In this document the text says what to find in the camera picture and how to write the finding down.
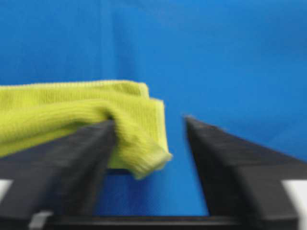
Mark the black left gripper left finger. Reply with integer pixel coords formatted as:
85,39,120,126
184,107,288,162
0,120,117,230

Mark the green towel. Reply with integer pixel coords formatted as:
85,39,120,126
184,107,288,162
0,80,172,179

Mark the blue table cloth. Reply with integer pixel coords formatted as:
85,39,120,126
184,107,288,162
0,0,307,216

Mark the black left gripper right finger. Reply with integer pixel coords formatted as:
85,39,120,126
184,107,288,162
185,116,307,230

